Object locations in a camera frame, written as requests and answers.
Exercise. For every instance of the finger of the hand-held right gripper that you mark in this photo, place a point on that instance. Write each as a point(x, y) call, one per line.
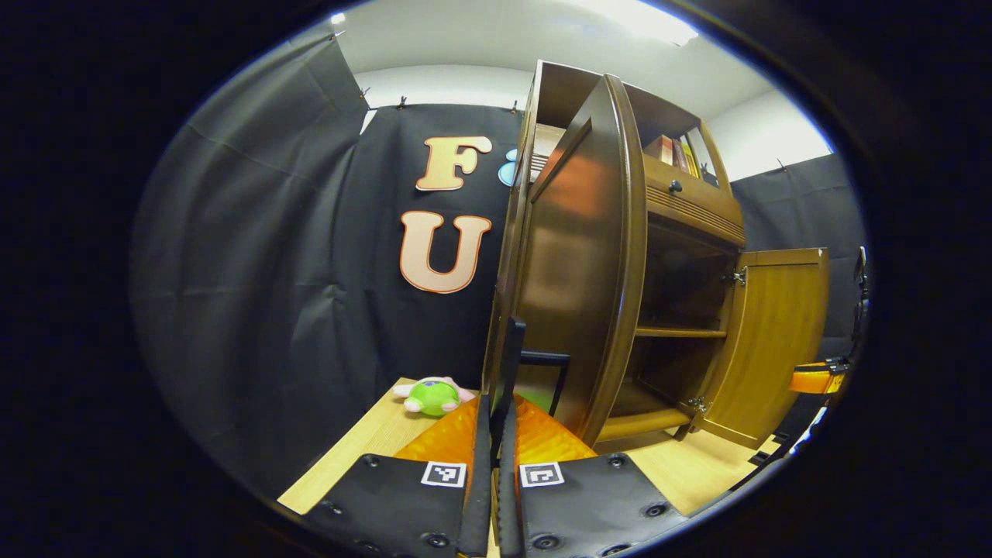
point(814, 378)

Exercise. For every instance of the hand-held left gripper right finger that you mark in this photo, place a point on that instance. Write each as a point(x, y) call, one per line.
point(508, 511)

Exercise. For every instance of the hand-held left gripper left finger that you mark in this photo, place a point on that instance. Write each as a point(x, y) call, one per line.
point(477, 511)

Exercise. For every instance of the wooden cabinet door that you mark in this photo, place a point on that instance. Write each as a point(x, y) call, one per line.
point(573, 256)
point(767, 341)

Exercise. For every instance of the wooden double-door shoe cabinet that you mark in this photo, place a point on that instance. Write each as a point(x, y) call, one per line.
point(682, 332)

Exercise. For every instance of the wooden cabinet drawer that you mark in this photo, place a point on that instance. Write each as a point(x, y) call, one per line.
point(701, 194)

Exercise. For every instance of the green plush toy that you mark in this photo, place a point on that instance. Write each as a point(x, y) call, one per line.
point(434, 397)

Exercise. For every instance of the yellow book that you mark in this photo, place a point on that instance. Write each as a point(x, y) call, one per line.
point(690, 159)

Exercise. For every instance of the reddish brown thin book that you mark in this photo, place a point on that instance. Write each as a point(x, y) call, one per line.
point(679, 155)

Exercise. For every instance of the black backdrop cloth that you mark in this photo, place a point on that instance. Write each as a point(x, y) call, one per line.
point(271, 271)

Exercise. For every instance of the ceiling light panel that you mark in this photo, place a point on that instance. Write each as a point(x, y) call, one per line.
point(643, 19)

